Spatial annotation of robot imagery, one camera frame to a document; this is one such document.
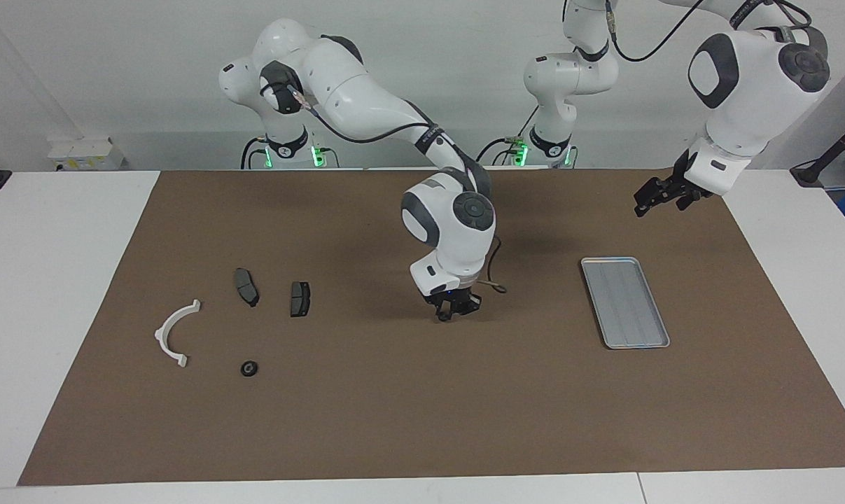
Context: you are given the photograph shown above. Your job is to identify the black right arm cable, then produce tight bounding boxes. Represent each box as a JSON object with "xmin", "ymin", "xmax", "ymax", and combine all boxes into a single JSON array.
[{"xmin": 258, "ymin": 59, "xmax": 508, "ymax": 295}]

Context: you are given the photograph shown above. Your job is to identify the black base cables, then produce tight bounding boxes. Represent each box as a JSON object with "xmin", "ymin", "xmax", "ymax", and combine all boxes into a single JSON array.
[
  {"xmin": 240, "ymin": 134, "xmax": 272, "ymax": 170},
  {"xmin": 473, "ymin": 105, "xmax": 543, "ymax": 167}
]

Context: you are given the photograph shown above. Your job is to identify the white curved plastic bracket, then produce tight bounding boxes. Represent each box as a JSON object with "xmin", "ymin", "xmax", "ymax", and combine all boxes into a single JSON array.
[{"xmin": 154, "ymin": 299, "xmax": 202, "ymax": 368}]

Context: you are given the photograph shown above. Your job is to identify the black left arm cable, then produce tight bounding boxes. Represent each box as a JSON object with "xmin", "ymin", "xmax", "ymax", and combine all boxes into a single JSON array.
[{"xmin": 602, "ymin": 0, "xmax": 706, "ymax": 63}]

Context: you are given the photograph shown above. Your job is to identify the silver metal tray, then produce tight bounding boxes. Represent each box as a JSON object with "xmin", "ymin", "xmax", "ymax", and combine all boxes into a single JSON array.
[{"xmin": 580, "ymin": 257, "xmax": 671, "ymax": 349}]

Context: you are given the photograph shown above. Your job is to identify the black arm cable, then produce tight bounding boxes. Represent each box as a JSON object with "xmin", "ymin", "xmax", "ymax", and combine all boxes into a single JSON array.
[
  {"xmin": 258, "ymin": 59, "xmax": 508, "ymax": 295},
  {"xmin": 602, "ymin": 0, "xmax": 706, "ymax": 63}
]

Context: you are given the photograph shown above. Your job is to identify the black left base cables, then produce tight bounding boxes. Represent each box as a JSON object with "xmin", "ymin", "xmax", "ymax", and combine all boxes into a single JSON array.
[{"xmin": 473, "ymin": 105, "xmax": 543, "ymax": 167}]

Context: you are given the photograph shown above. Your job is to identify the dark slanted brake pad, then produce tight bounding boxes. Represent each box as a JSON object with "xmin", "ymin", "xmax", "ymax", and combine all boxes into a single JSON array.
[{"xmin": 234, "ymin": 268, "xmax": 260, "ymax": 308}]

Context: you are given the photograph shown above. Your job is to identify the black right base cables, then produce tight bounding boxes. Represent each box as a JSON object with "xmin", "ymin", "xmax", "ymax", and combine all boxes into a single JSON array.
[{"xmin": 240, "ymin": 134, "xmax": 272, "ymax": 170}]

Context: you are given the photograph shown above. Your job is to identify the brown table mat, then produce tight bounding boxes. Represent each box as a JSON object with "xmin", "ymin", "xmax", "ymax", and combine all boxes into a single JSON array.
[{"xmin": 18, "ymin": 168, "xmax": 845, "ymax": 486}]

